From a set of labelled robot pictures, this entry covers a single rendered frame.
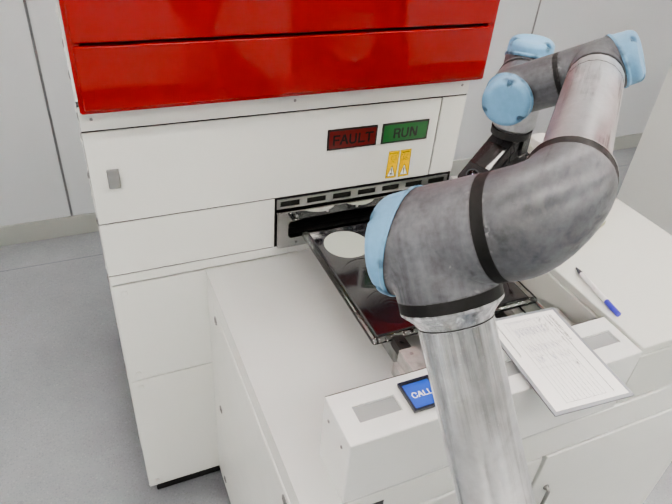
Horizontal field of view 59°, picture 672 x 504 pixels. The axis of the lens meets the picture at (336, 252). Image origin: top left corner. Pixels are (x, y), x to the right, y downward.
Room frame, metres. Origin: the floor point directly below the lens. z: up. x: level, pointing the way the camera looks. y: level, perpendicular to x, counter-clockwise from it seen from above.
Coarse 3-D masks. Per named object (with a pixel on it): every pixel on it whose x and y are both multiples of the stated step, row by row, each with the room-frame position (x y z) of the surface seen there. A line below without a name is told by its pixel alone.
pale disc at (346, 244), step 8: (336, 232) 1.11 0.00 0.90; (344, 232) 1.12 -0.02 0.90; (352, 232) 1.12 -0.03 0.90; (328, 240) 1.08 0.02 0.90; (336, 240) 1.08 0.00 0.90; (344, 240) 1.08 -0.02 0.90; (352, 240) 1.09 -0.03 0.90; (360, 240) 1.09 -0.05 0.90; (328, 248) 1.05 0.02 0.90; (336, 248) 1.05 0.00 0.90; (344, 248) 1.05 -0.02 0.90; (352, 248) 1.06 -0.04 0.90; (360, 248) 1.06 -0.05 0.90; (344, 256) 1.02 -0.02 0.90; (352, 256) 1.03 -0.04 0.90
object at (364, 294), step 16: (320, 240) 1.07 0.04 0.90; (336, 256) 1.02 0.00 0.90; (336, 272) 0.97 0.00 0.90; (352, 272) 0.97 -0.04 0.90; (352, 288) 0.92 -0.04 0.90; (368, 288) 0.92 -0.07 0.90; (512, 288) 0.97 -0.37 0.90; (368, 304) 0.88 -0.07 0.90; (384, 304) 0.88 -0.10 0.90; (368, 320) 0.83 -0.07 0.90; (384, 320) 0.83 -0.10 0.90; (400, 320) 0.84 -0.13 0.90
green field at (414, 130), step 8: (384, 128) 1.22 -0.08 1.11; (392, 128) 1.23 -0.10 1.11; (400, 128) 1.24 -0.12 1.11; (408, 128) 1.24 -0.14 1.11; (416, 128) 1.25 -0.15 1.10; (424, 128) 1.26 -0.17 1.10; (384, 136) 1.22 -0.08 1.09; (392, 136) 1.23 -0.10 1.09; (400, 136) 1.24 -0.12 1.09; (408, 136) 1.25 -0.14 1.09; (416, 136) 1.26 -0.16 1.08; (424, 136) 1.26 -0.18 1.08
